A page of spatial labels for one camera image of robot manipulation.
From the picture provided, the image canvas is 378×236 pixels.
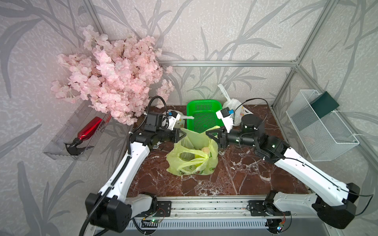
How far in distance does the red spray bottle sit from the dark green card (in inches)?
40.2

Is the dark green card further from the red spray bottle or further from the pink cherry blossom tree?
the red spray bottle

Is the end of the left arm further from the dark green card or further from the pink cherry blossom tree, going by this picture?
the dark green card

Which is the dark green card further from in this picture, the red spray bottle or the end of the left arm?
the red spray bottle

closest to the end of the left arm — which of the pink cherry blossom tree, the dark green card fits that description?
the pink cherry blossom tree

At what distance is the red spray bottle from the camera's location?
0.60m

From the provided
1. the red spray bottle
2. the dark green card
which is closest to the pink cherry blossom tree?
the red spray bottle

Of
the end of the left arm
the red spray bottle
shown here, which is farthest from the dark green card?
the red spray bottle

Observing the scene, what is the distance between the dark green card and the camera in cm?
70
